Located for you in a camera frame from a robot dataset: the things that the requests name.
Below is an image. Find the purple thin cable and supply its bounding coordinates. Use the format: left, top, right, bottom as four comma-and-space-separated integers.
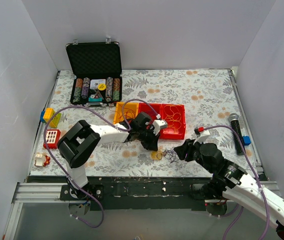
161, 147, 180, 163

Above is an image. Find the yellow cable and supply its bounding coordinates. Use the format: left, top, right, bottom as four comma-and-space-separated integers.
150, 104, 184, 161

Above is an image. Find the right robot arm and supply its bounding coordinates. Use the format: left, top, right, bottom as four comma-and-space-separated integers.
173, 139, 284, 240

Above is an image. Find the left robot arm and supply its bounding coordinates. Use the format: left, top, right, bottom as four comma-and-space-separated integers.
57, 112, 168, 200

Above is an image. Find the red bin left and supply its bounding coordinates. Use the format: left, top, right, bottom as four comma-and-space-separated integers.
137, 102, 162, 124

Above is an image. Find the red bin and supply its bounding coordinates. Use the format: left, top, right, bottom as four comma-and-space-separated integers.
160, 104, 186, 140
137, 102, 162, 124

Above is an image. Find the yellow plastic bin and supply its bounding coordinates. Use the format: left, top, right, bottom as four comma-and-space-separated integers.
113, 102, 139, 124

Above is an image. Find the red bin right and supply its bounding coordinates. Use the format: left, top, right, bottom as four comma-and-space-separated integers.
160, 104, 186, 140

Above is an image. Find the small blue block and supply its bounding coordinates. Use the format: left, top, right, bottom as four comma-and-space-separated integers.
242, 136, 252, 146

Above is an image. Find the black microphone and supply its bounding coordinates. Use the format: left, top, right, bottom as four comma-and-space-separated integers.
228, 113, 245, 156

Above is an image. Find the black orange chip stack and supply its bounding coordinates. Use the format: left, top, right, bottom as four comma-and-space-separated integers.
113, 78, 121, 94

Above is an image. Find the triangular all in marker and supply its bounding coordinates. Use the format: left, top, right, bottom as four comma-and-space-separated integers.
94, 90, 103, 99

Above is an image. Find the yellow big blind button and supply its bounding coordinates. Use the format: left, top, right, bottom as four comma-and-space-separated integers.
97, 83, 107, 91

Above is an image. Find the teal card holder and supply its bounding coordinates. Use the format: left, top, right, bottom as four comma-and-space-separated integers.
88, 97, 103, 103

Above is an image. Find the black poker chip case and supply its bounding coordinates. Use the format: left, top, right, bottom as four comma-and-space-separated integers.
65, 38, 123, 107

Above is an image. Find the white playing card deck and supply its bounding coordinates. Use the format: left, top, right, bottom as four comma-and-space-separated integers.
90, 78, 106, 89

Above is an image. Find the purple chip stack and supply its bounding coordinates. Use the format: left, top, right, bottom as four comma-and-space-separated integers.
81, 77, 90, 100

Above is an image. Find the green blue chip stack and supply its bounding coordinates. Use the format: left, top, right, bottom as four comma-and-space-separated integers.
72, 92, 81, 104

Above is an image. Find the red white toy block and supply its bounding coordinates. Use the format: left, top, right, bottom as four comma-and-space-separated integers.
43, 129, 61, 149

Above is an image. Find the yellow green toy block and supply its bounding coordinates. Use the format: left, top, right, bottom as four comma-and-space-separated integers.
40, 107, 62, 129

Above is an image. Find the small white red object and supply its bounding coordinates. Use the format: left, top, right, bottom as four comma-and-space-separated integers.
34, 153, 51, 167

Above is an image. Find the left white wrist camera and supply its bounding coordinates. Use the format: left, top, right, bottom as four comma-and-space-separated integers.
152, 114, 168, 135

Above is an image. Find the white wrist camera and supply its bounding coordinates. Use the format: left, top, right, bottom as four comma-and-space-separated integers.
152, 114, 168, 135
193, 126, 210, 145

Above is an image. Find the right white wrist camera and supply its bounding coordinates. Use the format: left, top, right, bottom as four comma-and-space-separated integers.
193, 126, 210, 145

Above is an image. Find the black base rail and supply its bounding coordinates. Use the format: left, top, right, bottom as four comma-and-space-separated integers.
26, 176, 230, 212

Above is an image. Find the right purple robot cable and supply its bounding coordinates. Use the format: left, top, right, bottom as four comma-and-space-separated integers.
203, 124, 270, 240

